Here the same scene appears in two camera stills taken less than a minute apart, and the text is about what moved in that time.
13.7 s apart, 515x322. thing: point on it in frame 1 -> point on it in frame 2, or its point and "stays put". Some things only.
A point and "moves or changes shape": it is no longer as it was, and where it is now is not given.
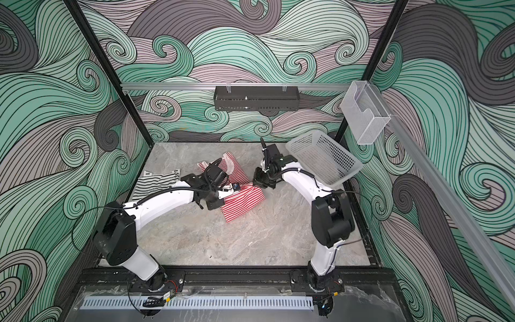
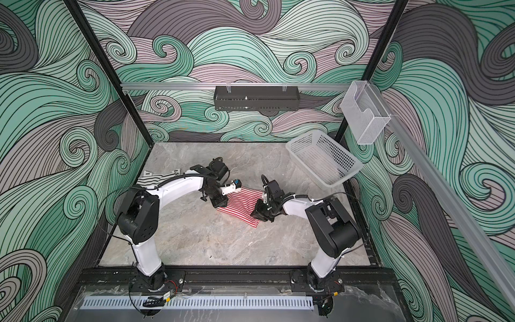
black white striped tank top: [150, 184] stays put
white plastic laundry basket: [324, 158] stays put
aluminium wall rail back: [212, 85] stays put
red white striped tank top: [243, 202] moves or changes shape
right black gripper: [258, 180] -> [259, 212]
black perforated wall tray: [256, 98] stays put
